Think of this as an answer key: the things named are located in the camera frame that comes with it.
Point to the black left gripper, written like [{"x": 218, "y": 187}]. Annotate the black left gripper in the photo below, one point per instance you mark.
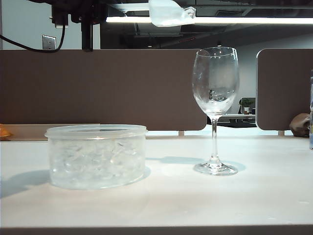
[{"x": 88, "y": 12}]

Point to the small portion clear ice cubes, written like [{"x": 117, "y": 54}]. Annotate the small portion clear ice cubes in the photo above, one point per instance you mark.
[{"x": 189, "y": 12}]

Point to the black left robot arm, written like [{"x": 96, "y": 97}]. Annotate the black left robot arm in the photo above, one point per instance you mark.
[{"x": 39, "y": 1}]

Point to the heap of clear ice cubes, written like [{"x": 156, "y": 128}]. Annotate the heap of clear ice cubes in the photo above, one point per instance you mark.
[{"x": 97, "y": 169}]

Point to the clear stemmed wine glass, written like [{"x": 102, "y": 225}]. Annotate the clear stemmed wine glass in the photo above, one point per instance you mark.
[{"x": 215, "y": 147}]

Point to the wide brown desk partition panel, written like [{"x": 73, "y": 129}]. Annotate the wide brown desk partition panel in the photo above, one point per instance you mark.
[{"x": 122, "y": 85}]

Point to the round clear plastic container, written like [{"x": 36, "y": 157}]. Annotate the round clear plastic container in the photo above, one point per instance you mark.
[{"x": 137, "y": 137}]

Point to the orange object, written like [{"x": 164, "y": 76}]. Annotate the orange object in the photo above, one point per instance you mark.
[{"x": 3, "y": 131}]

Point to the long white ceiling light strip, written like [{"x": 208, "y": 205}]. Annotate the long white ceiling light strip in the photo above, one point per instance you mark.
[{"x": 244, "y": 20}]

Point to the small green potted plant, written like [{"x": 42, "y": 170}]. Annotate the small green potted plant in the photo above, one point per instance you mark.
[{"x": 247, "y": 104}]

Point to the white background desk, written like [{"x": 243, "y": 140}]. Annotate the white background desk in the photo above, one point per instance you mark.
[{"x": 239, "y": 116}]

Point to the brown partition panel white edge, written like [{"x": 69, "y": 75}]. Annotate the brown partition panel white edge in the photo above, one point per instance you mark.
[{"x": 283, "y": 93}]

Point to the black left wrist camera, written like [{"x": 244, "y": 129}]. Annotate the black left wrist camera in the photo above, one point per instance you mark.
[{"x": 60, "y": 12}]

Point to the grey metal wall switch plate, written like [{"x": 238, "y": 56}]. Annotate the grey metal wall switch plate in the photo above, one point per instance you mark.
[{"x": 49, "y": 42}]

